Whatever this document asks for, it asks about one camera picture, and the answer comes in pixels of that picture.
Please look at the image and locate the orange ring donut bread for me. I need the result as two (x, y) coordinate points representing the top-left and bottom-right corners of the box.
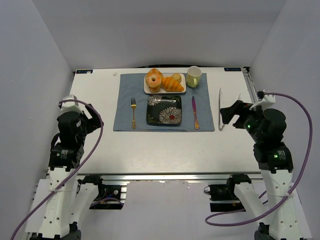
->
(144, 73), (162, 93)

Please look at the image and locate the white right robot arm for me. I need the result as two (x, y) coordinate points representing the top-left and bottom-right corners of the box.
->
(220, 100), (304, 240)

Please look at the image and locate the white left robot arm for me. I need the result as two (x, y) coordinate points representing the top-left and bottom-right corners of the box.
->
(30, 100), (104, 240)

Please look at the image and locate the small round bread roll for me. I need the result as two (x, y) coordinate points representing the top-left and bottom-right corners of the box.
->
(171, 73), (182, 83)

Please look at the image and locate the orange croissant bread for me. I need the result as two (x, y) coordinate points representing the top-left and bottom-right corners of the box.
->
(162, 76), (184, 92)

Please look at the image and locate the back orange donut bread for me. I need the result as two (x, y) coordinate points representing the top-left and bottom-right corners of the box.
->
(146, 68), (163, 78)

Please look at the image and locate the purple gold knife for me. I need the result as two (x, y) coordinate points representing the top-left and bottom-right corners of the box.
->
(191, 96), (200, 130)

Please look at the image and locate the blue cloth placemat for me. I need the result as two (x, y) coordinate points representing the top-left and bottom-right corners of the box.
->
(113, 73), (215, 132)

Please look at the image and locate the gold fork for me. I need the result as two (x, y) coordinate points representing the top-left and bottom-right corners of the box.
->
(131, 97), (137, 130)

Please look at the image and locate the right blue table sticker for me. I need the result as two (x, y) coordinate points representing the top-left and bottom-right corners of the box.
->
(223, 67), (242, 72)

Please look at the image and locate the blue table sticker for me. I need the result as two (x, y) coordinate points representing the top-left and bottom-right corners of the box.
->
(223, 67), (242, 72)
(75, 69), (93, 74)

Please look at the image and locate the left blue table sticker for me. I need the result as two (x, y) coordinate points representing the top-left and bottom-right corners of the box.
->
(75, 69), (93, 74)

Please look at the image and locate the pale yellow mug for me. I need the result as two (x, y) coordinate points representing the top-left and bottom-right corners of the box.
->
(186, 66), (202, 88)

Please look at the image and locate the white rectangular serving tray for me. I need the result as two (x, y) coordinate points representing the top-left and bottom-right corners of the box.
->
(143, 73), (187, 95)

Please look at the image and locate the black floral square plate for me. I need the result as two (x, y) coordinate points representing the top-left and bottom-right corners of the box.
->
(146, 94), (182, 126)

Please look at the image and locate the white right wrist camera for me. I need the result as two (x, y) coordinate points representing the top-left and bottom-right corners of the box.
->
(249, 90), (276, 111)

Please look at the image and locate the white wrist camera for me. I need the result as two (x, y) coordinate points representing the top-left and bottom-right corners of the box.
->
(249, 90), (276, 111)
(57, 94), (83, 114)

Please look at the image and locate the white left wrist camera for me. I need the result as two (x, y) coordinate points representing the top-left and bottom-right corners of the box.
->
(57, 94), (83, 114)

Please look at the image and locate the aluminium right side rail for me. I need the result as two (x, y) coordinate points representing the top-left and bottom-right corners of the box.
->
(242, 66), (258, 103)

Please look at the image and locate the aluminium front table rail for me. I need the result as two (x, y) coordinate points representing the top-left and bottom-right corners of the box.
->
(46, 171), (263, 185)

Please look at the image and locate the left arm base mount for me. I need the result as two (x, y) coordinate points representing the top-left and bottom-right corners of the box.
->
(77, 174), (124, 210)

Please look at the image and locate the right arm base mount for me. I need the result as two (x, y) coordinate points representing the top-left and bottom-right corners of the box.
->
(203, 173), (252, 213)

